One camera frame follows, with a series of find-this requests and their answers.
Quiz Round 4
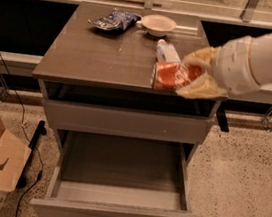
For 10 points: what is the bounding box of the red coke can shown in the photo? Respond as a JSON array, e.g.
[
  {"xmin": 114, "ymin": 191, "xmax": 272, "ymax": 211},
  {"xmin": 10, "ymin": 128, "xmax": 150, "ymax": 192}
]
[{"xmin": 152, "ymin": 61, "xmax": 205, "ymax": 90}]

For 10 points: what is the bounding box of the blue chip bag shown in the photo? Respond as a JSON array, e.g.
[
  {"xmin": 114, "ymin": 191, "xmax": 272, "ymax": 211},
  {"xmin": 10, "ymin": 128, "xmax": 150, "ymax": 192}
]
[{"xmin": 88, "ymin": 9, "xmax": 142, "ymax": 31}]

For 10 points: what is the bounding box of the black cable on floor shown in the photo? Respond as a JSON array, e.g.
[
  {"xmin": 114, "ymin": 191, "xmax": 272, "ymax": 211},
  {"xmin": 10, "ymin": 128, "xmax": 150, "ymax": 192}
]
[{"xmin": 0, "ymin": 50, "xmax": 60, "ymax": 217}]

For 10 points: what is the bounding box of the black bar on floor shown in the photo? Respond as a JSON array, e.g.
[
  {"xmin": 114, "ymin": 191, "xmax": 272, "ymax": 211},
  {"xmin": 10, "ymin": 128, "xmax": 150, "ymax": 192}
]
[{"xmin": 16, "ymin": 120, "xmax": 47, "ymax": 189}]

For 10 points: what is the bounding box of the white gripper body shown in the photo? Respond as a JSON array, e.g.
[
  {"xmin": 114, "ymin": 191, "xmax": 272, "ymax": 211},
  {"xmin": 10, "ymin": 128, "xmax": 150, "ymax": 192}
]
[{"xmin": 212, "ymin": 36, "xmax": 260, "ymax": 96}]

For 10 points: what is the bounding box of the white bowl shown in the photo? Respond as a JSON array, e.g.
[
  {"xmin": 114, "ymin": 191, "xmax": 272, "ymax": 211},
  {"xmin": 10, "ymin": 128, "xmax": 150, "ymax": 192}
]
[{"xmin": 141, "ymin": 14, "xmax": 176, "ymax": 37}]

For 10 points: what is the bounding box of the grey drawer cabinet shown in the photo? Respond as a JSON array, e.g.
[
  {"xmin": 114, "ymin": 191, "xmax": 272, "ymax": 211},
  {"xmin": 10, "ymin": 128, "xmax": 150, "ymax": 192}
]
[{"xmin": 31, "ymin": 2, "xmax": 221, "ymax": 217}]

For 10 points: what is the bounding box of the open grey middle drawer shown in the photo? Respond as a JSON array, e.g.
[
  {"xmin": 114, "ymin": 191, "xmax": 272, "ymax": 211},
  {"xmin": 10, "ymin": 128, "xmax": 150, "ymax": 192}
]
[{"xmin": 31, "ymin": 132, "xmax": 201, "ymax": 217}]

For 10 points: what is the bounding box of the clear plastic water bottle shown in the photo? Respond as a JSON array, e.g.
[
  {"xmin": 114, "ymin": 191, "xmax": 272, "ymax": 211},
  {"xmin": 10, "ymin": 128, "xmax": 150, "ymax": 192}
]
[{"xmin": 156, "ymin": 39, "xmax": 181, "ymax": 64}]

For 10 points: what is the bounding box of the closed grey upper drawer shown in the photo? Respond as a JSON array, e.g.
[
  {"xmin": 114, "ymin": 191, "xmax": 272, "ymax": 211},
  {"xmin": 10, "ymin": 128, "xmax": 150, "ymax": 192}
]
[{"xmin": 43, "ymin": 99, "xmax": 213, "ymax": 144}]

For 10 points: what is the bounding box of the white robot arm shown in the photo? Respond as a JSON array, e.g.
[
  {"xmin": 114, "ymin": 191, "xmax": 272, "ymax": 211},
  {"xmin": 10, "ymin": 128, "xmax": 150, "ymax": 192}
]
[{"xmin": 176, "ymin": 33, "xmax": 272, "ymax": 99}]

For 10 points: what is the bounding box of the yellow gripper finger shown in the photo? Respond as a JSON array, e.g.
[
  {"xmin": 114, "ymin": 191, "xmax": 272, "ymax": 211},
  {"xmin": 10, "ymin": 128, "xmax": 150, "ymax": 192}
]
[
  {"xmin": 176, "ymin": 74, "xmax": 227, "ymax": 100},
  {"xmin": 182, "ymin": 46, "xmax": 220, "ymax": 70}
]

